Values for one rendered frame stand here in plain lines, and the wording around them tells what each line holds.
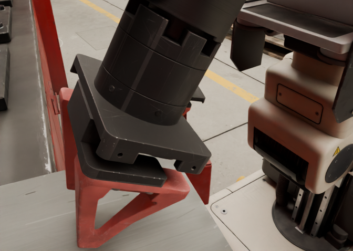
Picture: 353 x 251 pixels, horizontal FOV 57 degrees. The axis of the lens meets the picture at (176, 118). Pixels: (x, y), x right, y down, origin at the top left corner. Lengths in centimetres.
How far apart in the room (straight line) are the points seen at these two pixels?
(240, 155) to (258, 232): 79
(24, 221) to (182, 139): 16
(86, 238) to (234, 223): 101
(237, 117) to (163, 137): 207
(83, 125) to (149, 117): 4
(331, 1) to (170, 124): 50
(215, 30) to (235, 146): 182
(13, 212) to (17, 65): 63
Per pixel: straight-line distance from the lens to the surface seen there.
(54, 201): 30
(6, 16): 123
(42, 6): 238
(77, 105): 20
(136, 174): 17
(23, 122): 66
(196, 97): 70
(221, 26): 17
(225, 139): 202
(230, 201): 127
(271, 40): 322
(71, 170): 26
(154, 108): 18
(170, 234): 26
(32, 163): 56
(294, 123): 77
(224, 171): 180
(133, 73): 17
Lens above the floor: 121
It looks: 34 degrees down
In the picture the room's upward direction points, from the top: straight up
